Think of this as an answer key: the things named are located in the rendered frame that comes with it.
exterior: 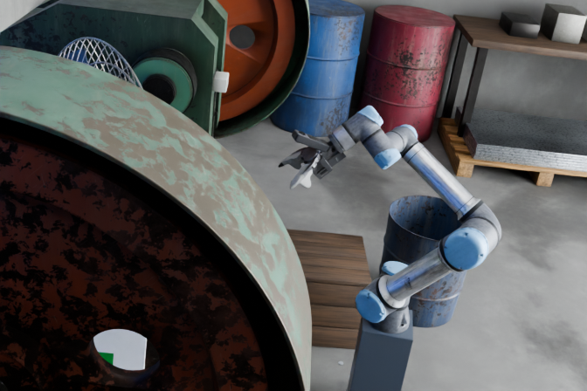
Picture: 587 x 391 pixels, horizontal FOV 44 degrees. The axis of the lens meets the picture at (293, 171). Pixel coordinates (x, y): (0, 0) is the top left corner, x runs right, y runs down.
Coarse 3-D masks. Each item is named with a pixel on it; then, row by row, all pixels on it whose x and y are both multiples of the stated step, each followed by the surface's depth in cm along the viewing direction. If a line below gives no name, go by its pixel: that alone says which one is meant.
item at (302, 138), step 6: (294, 132) 220; (300, 132) 220; (294, 138) 219; (300, 138) 218; (306, 138) 219; (312, 138) 221; (318, 138) 225; (306, 144) 220; (312, 144) 220; (318, 144) 221; (324, 144) 222; (324, 150) 222
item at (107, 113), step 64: (0, 64) 79; (64, 64) 83; (0, 128) 76; (64, 128) 70; (128, 128) 77; (192, 128) 86; (0, 192) 82; (64, 192) 77; (128, 192) 77; (192, 192) 76; (256, 192) 89; (0, 256) 85; (64, 256) 85; (128, 256) 85; (192, 256) 80; (256, 256) 79; (0, 320) 90; (64, 320) 89; (128, 320) 89; (192, 320) 88; (256, 320) 86; (0, 384) 89; (64, 384) 94; (128, 384) 94; (192, 384) 93; (256, 384) 88
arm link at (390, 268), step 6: (384, 264) 249; (390, 264) 250; (396, 264) 251; (402, 264) 252; (384, 270) 247; (390, 270) 246; (396, 270) 247; (378, 276) 248; (408, 300) 251; (402, 306) 250
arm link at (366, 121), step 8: (360, 112) 222; (368, 112) 221; (376, 112) 221; (352, 120) 222; (360, 120) 221; (368, 120) 220; (376, 120) 221; (344, 128) 227; (352, 128) 221; (360, 128) 220; (368, 128) 220; (376, 128) 221; (352, 136) 221; (360, 136) 222
